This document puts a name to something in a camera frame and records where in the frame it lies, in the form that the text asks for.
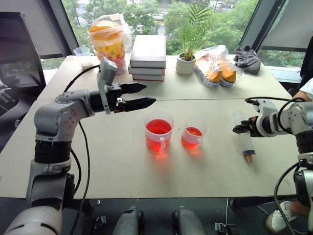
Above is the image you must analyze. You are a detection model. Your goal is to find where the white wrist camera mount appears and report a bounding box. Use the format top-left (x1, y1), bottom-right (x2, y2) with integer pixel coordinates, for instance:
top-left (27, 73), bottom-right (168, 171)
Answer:
top-left (254, 99), bottom-right (279, 137)
top-left (96, 56), bottom-right (118, 115)

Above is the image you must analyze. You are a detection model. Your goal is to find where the white book red cover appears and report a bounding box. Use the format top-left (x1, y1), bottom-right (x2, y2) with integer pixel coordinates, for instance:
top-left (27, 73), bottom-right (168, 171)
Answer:
top-left (132, 73), bottom-right (166, 82)

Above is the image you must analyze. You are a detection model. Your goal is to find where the thin white book dark cover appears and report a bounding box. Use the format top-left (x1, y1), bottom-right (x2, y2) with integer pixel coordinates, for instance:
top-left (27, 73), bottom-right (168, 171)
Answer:
top-left (128, 65), bottom-right (166, 76)

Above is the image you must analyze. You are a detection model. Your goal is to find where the bagged yellow flower-print cup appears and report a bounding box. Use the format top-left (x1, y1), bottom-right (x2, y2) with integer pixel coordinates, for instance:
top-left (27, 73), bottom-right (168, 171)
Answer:
top-left (88, 13), bottom-right (132, 75)

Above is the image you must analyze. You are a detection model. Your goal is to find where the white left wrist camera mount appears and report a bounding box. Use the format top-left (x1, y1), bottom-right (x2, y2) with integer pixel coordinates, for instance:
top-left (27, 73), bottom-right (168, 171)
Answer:
top-left (96, 56), bottom-right (118, 115)

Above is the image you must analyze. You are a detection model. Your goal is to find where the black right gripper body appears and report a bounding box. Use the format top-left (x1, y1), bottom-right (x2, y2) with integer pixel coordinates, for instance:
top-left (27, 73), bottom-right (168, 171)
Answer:
top-left (247, 116), bottom-right (261, 138)

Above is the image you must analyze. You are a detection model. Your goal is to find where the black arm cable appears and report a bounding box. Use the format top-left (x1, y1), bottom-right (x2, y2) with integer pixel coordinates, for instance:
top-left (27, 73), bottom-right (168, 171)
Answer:
top-left (63, 64), bottom-right (101, 235)
top-left (245, 96), bottom-right (308, 135)

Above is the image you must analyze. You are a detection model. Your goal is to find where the dark grey rounded shape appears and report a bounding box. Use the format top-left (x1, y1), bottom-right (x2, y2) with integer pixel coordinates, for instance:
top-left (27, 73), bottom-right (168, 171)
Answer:
top-left (112, 206), bottom-right (145, 235)
top-left (171, 206), bottom-right (209, 235)

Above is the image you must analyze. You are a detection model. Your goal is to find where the thick white book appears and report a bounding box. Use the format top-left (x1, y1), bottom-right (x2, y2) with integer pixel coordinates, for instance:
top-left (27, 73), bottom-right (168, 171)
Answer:
top-left (129, 35), bottom-right (167, 69)

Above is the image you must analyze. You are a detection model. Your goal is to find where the white sneaker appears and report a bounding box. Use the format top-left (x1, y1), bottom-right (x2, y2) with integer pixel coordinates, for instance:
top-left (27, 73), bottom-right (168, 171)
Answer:
top-left (266, 200), bottom-right (298, 234)

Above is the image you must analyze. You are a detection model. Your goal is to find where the clear plastic syringe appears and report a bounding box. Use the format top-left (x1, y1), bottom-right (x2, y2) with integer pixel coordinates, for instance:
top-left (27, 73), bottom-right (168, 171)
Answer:
top-left (231, 110), bottom-right (257, 165)

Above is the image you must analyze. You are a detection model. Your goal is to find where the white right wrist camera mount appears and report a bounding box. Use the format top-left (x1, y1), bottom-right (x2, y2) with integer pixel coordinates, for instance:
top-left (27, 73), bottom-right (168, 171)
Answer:
top-left (254, 99), bottom-right (279, 137)

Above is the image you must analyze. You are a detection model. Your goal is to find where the empty clear measuring cup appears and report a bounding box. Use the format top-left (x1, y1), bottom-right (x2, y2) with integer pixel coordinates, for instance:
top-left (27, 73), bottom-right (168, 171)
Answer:
top-left (73, 46), bottom-right (95, 68)

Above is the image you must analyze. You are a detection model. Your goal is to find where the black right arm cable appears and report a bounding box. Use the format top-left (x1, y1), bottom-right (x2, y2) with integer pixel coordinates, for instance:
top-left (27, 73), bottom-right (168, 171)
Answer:
top-left (245, 96), bottom-right (308, 135)

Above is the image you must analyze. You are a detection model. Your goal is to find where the small clear cup red liquid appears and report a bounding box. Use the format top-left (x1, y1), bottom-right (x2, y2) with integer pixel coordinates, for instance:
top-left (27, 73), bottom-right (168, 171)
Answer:
top-left (180, 118), bottom-right (210, 151)

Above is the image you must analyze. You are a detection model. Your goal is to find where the grey crumpled cloth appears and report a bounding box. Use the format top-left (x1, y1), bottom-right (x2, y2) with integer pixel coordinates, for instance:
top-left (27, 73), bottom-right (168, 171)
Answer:
top-left (233, 46), bottom-right (262, 75)

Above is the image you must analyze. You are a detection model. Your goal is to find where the large clear cup red liquid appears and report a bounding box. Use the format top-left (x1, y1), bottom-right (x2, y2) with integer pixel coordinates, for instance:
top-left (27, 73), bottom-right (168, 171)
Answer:
top-left (144, 110), bottom-right (175, 154)

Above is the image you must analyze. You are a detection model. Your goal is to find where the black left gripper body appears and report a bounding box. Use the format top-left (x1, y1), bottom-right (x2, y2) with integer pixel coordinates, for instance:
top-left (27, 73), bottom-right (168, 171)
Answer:
top-left (106, 83), bottom-right (128, 114)

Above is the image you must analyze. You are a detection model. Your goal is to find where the black metal clamp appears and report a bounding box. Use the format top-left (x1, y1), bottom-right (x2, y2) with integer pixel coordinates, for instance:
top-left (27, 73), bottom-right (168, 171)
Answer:
top-left (214, 222), bottom-right (238, 235)
top-left (93, 214), bottom-right (108, 230)

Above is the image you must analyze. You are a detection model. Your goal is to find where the dark monitor screen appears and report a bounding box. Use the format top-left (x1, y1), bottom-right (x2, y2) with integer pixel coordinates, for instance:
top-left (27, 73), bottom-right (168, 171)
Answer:
top-left (0, 11), bottom-right (47, 92)

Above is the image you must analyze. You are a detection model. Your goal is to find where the potted green plant white pot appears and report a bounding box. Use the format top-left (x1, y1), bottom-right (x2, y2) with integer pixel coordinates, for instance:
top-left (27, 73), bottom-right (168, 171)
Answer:
top-left (175, 1), bottom-right (214, 75)

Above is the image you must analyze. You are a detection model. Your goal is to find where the person's bare leg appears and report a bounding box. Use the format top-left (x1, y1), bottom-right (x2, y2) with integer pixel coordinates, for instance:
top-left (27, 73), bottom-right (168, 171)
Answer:
top-left (289, 200), bottom-right (312, 217)

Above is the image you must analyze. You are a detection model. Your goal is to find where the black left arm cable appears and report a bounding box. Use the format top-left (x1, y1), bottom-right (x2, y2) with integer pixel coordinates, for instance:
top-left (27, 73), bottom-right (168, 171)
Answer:
top-left (63, 64), bottom-right (101, 235)

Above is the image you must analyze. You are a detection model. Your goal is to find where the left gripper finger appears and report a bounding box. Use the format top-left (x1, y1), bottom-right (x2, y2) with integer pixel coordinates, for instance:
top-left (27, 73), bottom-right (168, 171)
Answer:
top-left (123, 97), bottom-right (157, 112)
top-left (120, 82), bottom-right (148, 95)

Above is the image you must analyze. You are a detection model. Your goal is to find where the person's white-sleeved arm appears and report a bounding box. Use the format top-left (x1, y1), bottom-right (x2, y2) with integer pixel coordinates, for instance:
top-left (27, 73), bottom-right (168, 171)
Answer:
top-left (291, 77), bottom-right (313, 102)

